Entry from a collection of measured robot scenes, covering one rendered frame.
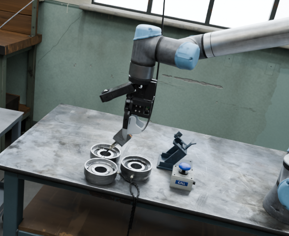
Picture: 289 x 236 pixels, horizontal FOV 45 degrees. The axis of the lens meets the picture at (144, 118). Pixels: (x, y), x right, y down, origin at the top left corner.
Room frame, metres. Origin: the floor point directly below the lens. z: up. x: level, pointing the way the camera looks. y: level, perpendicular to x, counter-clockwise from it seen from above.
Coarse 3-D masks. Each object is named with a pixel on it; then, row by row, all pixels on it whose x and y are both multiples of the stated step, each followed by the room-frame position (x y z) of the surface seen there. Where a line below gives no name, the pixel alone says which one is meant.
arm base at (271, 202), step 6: (276, 186) 0.97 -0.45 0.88; (270, 192) 0.98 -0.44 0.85; (276, 192) 0.95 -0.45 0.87; (264, 198) 0.99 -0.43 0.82; (270, 198) 0.96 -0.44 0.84; (276, 198) 0.94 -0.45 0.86; (264, 204) 0.97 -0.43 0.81; (270, 204) 0.94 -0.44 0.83; (276, 204) 0.93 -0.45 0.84; (270, 210) 0.93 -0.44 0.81; (276, 210) 0.93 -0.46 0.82; (282, 210) 0.91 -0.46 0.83; (288, 210) 0.90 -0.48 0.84; (276, 216) 0.91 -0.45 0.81; (282, 216) 0.90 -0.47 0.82; (288, 216) 0.90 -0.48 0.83; (288, 222) 0.89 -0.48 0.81
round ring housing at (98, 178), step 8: (88, 160) 0.99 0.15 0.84; (96, 160) 1.01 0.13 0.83; (104, 160) 1.01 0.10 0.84; (96, 168) 0.98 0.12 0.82; (104, 168) 0.98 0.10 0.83; (112, 168) 0.98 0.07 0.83; (88, 176) 0.92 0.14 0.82; (96, 176) 0.91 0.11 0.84; (104, 176) 0.92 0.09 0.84; (112, 176) 0.93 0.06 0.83; (96, 184) 0.92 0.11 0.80; (104, 184) 0.92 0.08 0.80
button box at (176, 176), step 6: (174, 168) 1.03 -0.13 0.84; (174, 174) 0.99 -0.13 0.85; (180, 174) 1.00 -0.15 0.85; (186, 174) 1.00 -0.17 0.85; (192, 174) 1.01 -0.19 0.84; (174, 180) 0.98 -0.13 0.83; (180, 180) 0.98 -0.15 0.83; (186, 180) 0.98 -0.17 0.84; (192, 180) 0.98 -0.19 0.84; (174, 186) 0.98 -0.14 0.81; (180, 186) 0.98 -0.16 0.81; (186, 186) 0.98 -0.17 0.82
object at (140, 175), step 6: (126, 156) 1.06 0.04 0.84; (132, 156) 1.07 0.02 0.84; (138, 156) 1.07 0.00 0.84; (132, 162) 1.04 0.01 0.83; (138, 162) 1.05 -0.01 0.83; (144, 162) 1.06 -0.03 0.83; (150, 162) 1.04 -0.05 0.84; (120, 168) 1.01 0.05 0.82; (126, 168) 0.98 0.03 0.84; (132, 168) 1.01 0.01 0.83; (138, 168) 1.04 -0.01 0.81; (144, 168) 1.02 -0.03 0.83; (150, 168) 1.01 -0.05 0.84; (126, 174) 0.98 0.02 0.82; (132, 174) 0.97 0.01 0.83; (138, 174) 0.97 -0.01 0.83; (144, 174) 0.98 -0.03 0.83; (132, 180) 0.98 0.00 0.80; (138, 180) 0.98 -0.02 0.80
